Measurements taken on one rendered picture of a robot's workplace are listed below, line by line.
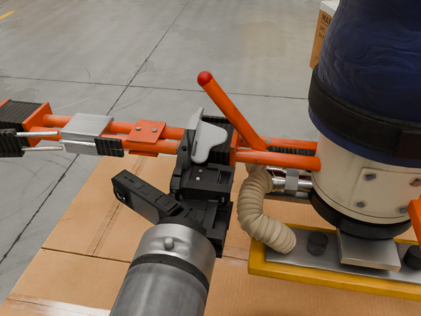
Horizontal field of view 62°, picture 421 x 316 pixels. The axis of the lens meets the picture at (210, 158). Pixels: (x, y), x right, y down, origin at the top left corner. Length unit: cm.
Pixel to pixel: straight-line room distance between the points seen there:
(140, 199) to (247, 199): 17
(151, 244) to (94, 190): 121
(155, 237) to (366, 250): 32
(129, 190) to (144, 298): 17
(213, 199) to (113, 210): 105
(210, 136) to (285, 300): 39
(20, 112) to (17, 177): 203
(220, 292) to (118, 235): 71
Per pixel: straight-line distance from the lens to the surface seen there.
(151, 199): 45
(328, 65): 46
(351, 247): 57
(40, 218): 235
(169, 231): 39
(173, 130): 60
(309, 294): 77
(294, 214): 90
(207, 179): 47
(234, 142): 53
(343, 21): 45
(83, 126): 63
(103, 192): 156
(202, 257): 39
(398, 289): 59
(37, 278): 137
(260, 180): 58
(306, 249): 58
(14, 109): 71
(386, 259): 57
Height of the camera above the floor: 159
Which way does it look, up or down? 39 degrees down
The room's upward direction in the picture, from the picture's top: straight up
